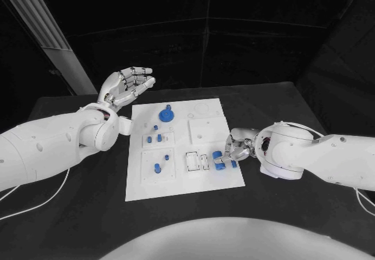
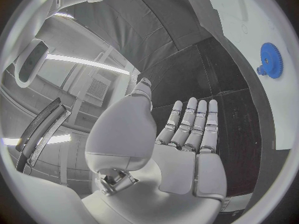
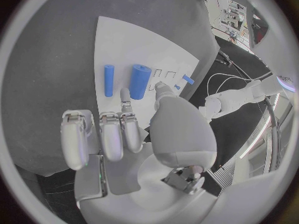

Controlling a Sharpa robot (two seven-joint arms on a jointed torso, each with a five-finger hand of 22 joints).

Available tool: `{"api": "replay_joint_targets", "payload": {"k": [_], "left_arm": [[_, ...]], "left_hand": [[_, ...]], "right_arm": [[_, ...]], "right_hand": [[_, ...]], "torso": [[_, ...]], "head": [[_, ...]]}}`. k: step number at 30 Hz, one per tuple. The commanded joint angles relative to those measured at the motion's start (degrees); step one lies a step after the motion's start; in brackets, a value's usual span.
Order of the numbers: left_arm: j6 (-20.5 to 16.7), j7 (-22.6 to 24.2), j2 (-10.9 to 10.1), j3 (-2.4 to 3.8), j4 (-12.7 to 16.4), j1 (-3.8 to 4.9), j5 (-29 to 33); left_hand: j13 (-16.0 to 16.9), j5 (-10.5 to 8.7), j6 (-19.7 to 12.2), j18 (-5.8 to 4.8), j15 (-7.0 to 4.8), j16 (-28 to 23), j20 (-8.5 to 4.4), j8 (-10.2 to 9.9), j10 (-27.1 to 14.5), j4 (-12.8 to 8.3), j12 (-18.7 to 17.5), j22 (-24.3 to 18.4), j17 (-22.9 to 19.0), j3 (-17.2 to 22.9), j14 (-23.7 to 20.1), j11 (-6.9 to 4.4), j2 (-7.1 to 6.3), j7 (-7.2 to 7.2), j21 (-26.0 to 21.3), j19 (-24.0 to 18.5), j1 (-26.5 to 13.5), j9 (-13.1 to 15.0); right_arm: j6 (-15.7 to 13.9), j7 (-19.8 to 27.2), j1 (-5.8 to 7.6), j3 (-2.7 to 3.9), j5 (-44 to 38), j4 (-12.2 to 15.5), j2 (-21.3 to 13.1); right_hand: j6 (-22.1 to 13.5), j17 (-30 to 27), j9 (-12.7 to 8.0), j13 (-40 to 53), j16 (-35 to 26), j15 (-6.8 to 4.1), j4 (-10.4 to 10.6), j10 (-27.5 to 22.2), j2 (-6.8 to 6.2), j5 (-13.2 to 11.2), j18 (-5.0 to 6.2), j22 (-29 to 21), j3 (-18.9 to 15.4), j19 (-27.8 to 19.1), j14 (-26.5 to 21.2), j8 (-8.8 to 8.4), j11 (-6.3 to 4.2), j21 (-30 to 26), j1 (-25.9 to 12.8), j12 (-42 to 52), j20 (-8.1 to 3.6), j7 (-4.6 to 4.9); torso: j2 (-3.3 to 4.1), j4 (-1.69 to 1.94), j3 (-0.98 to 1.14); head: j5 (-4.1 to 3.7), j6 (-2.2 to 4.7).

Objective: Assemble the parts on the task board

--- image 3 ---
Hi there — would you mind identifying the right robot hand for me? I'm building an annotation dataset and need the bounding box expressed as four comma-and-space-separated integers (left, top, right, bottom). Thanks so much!
60, 81, 221, 224

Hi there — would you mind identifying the white task board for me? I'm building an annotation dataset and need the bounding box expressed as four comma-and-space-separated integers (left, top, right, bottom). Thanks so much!
93, 15, 201, 130

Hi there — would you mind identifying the blue short peg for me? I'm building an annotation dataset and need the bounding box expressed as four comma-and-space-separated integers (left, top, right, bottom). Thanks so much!
182, 74, 196, 85

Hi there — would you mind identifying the blue fat cylinder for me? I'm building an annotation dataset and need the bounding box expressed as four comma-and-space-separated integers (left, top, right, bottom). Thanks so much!
128, 63, 153, 100

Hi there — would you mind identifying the blue long thin cylinder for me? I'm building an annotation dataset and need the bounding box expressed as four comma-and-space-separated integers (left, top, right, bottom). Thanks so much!
103, 64, 116, 98

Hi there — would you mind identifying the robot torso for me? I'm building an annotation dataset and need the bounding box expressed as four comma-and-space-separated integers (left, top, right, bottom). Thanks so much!
261, 70, 299, 98

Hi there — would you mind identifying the white cable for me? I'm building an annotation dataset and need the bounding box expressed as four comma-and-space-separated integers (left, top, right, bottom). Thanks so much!
206, 73, 254, 98

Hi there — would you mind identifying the black cable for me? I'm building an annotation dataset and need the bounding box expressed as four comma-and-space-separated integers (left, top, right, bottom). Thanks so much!
216, 50, 273, 81

